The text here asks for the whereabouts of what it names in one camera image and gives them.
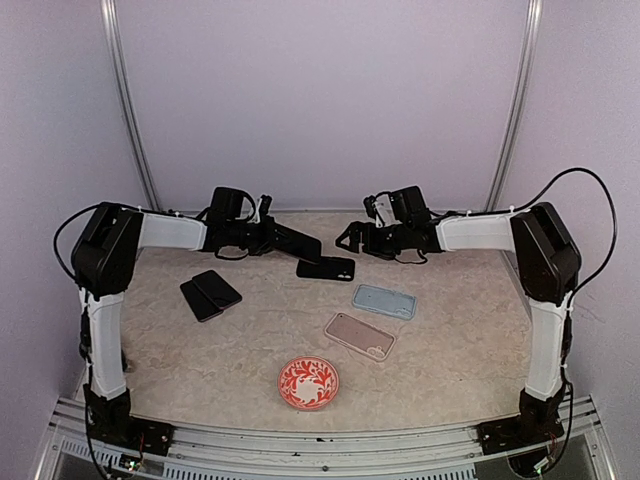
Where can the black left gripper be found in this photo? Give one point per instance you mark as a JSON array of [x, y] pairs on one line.
[[270, 241]]

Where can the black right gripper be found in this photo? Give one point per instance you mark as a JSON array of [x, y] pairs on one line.
[[369, 246]]

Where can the black phone case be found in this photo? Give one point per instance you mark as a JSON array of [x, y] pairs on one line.
[[329, 268]]

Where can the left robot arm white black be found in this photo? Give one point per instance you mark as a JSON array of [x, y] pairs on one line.
[[103, 263]]

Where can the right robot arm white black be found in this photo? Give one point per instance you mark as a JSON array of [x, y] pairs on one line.
[[548, 264]]

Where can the light blue phone case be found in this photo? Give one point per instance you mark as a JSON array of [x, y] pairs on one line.
[[384, 301]]

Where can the black phone middle of stack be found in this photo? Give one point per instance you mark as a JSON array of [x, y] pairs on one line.
[[215, 288]]

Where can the black phone of stack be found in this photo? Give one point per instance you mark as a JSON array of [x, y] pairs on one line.
[[202, 307], [215, 288]]

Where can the clear pink phone case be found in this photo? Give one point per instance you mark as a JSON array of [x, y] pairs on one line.
[[361, 337]]

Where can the black phone bottom of stack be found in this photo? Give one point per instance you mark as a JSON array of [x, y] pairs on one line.
[[202, 307]]

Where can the red white patterned bowl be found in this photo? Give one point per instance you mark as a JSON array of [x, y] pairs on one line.
[[308, 383]]

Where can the dark green cup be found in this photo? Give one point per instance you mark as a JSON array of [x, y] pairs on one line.
[[128, 365]]

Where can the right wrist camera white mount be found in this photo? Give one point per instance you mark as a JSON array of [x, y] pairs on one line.
[[378, 208]]

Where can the front aluminium rail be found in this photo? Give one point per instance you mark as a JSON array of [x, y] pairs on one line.
[[454, 451]]

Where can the right aluminium frame post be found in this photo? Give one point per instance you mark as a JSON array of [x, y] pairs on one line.
[[518, 102]]

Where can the aluminium frame post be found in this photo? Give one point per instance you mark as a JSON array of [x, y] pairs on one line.
[[518, 102], [114, 42]]

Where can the left aluminium frame post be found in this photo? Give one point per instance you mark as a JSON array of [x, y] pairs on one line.
[[114, 42]]

